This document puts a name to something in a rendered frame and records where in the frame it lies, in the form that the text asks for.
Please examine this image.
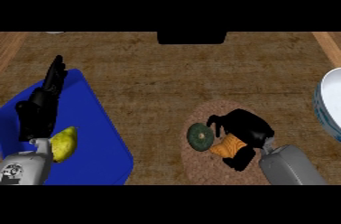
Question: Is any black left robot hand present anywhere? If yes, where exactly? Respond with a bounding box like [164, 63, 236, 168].
[13, 54, 70, 143]

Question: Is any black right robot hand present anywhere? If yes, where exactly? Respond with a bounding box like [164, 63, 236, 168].
[205, 108, 278, 173]

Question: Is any orange croissant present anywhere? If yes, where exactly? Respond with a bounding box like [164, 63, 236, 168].
[208, 133, 250, 159]

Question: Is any brown woven round placemat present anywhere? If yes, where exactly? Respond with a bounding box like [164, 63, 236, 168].
[180, 99, 273, 186]

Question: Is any white bowl with blue pattern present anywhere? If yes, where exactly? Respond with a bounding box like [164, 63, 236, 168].
[313, 68, 341, 143]

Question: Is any dark green round squash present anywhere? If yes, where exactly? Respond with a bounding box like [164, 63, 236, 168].
[185, 122, 216, 153]

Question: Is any blue cutting board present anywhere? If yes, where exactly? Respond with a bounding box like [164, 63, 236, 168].
[0, 68, 136, 186]

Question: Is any black appliance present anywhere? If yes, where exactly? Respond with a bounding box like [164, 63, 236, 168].
[157, 32, 229, 45]

